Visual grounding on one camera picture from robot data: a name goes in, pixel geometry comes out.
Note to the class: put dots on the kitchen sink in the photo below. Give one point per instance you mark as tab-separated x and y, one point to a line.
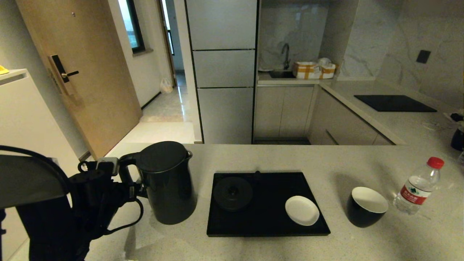
281	74

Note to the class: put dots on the black cup white inside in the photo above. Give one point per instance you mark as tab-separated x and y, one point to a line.
362	215

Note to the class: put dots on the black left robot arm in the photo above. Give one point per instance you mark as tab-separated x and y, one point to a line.
47	224

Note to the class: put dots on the black induction cooktop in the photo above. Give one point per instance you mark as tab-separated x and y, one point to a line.
394	103

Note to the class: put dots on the clear bottle red cap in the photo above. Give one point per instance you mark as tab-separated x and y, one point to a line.
415	192

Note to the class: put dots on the small black gadget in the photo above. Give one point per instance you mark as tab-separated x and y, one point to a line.
457	117

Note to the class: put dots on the black rectangular tray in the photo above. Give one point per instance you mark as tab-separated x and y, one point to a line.
268	224

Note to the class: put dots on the yellow checked cloth box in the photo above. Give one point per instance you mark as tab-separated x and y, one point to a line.
328	70
304	70

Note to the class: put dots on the light wooden door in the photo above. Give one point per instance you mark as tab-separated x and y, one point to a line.
94	90

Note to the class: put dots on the dark kitchen faucet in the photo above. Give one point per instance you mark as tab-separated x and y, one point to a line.
287	58

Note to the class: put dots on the white saucer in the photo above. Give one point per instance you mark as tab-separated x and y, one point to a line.
302	211

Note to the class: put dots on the tall grey refrigerator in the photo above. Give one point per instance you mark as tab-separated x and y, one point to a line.
224	68

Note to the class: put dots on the beige kitchen base cabinets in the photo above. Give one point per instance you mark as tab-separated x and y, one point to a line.
282	111

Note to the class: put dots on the black round kettle base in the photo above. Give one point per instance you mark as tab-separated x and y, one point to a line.
232	194

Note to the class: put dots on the dark-framed window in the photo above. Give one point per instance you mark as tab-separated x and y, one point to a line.
135	24

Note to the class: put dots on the small yellow object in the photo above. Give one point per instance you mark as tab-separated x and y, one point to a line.
3	70

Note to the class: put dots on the dark wall socket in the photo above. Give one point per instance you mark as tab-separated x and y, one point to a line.
423	56

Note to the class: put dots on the white plastic bag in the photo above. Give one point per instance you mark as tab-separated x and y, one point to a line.
166	86

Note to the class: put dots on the white side cabinet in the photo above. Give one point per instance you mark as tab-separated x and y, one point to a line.
32	119

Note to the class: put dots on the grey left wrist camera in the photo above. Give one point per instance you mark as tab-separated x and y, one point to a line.
107	165

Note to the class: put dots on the dark blue jar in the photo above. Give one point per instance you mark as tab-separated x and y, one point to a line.
458	140

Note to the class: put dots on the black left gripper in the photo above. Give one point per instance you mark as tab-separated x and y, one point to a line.
127	192

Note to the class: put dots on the black electric kettle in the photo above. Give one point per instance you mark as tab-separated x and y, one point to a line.
168	195

